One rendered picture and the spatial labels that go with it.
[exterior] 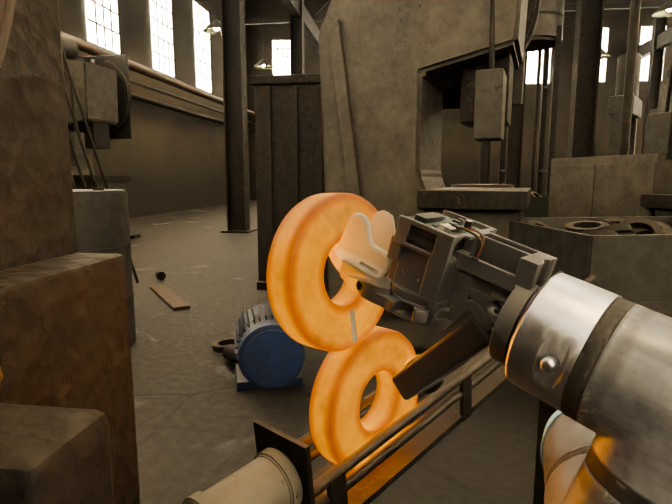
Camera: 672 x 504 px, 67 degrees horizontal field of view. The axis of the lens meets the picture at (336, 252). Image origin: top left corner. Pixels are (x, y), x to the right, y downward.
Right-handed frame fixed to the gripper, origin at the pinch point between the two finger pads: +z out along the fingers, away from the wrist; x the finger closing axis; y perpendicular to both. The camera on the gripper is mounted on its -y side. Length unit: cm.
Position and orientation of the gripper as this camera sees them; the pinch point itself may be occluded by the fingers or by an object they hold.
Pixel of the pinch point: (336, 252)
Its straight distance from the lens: 51.0
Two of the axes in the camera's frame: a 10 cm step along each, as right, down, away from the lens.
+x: -6.8, 1.2, -7.2
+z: -7.1, -3.7, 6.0
